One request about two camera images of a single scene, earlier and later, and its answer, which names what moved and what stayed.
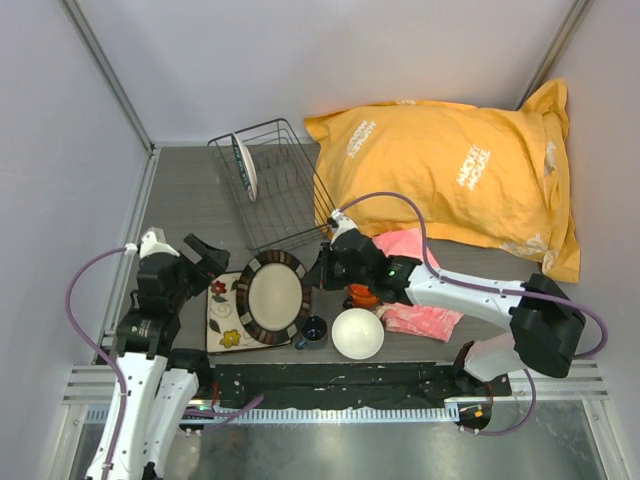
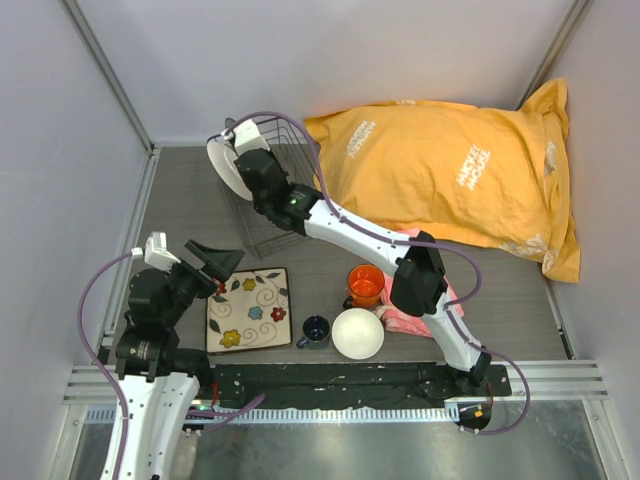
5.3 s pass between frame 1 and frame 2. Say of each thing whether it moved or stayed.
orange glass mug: stayed
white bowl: stayed
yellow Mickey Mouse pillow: stayed
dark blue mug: stayed
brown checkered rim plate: moved
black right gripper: moved
